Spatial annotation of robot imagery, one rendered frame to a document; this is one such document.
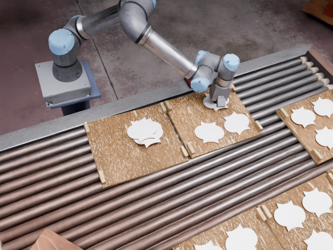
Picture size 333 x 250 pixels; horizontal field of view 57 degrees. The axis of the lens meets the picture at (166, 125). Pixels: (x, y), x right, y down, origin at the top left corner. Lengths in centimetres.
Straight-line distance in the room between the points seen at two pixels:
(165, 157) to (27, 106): 170
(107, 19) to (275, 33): 268
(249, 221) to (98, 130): 79
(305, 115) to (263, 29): 220
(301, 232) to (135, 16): 113
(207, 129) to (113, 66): 172
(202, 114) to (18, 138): 90
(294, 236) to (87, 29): 132
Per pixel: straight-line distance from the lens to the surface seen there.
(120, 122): 151
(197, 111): 160
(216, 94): 155
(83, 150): 147
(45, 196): 141
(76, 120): 157
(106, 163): 141
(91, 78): 179
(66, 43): 154
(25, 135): 157
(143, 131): 145
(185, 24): 362
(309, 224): 151
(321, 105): 190
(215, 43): 346
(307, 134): 174
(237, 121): 161
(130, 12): 130
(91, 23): 155
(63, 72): 164
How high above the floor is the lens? 219
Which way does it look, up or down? 56 degrees down
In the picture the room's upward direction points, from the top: 11 degrees clockwise
